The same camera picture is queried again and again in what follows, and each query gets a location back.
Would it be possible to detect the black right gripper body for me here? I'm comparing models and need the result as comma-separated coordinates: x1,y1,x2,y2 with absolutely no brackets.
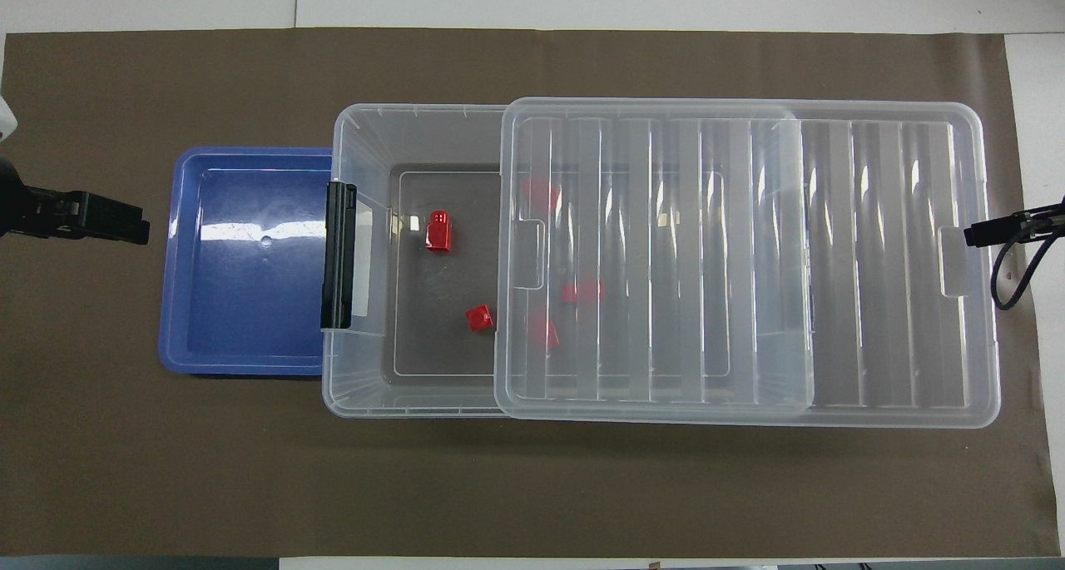
1028,197,1065,240

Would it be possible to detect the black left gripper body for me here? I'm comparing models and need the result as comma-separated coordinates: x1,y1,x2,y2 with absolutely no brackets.
0,158,34,238

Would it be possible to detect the clear ribbed plastic lid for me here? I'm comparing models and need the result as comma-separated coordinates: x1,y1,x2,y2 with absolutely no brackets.
494,97,1001,429

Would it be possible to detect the blue plastic tray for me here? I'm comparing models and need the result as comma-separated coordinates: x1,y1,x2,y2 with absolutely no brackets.
158,146,338,378

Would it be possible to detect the clear plastic storage box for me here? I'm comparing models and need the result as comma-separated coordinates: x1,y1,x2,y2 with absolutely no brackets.
323,102,815,419

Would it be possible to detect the red toy block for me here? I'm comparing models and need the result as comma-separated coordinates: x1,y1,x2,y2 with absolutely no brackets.
522,177,561,215
529,310,561,350
562,278,607,306

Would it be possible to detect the brown paper table mat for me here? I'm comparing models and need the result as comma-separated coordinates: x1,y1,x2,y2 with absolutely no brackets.
0,27,1062,558

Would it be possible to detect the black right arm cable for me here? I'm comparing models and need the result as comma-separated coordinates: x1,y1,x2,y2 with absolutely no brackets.
988,196,1065,311

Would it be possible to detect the black box latch handle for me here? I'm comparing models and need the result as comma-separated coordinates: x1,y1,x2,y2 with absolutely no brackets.
320,181,359,330

